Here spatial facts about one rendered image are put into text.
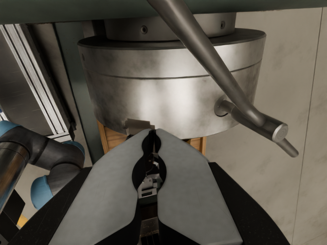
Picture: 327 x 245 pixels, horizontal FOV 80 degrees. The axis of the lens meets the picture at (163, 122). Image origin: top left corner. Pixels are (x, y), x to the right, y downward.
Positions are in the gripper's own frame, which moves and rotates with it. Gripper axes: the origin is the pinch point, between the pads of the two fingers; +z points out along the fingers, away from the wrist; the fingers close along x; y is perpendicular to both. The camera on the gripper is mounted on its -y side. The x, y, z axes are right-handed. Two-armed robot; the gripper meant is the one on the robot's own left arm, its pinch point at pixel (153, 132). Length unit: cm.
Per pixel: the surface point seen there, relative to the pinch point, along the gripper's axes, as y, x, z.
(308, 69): 45, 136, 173
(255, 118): 2.6, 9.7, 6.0
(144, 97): 2.4, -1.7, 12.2
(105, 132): 25, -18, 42
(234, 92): -1.3, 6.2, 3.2
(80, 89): 21, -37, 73
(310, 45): 23, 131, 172
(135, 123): 6.7, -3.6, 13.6
